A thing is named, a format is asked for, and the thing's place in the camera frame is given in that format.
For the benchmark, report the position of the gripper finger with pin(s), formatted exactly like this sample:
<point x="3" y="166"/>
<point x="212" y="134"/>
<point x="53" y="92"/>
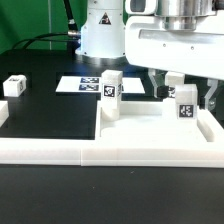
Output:
<point x="208" y="101"/>
<point x="159" y="85"/>

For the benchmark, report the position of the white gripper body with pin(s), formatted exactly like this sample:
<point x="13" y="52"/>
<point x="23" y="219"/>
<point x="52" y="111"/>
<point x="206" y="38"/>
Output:
<point x="199" y="52"/>

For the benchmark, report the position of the white square table top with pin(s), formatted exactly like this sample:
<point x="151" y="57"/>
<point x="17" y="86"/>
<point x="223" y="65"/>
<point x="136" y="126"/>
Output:
<point x="147" y="120"/>

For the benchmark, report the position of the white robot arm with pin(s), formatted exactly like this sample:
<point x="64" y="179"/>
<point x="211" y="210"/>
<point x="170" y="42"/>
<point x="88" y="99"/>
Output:
<point x="103" y="34"/>

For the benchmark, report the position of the white marker tag plate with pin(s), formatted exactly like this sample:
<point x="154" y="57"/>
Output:
<point x="81" y="84"/>

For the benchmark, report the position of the white U-shaped obstacle fence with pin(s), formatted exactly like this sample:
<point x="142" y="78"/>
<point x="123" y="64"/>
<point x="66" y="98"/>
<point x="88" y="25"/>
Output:
<point x="110" y="152"/>

